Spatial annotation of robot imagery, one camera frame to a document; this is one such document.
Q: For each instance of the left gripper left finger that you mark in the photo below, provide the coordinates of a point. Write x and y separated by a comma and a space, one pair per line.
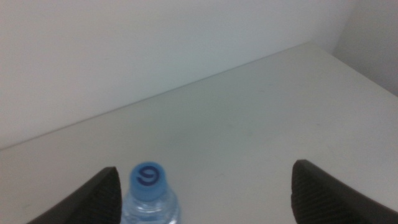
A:
96, 202

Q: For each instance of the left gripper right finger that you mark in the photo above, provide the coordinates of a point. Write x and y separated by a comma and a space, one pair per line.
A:
320, 199

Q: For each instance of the clear water bottle blue cap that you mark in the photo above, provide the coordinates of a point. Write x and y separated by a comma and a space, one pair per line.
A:
147, 186

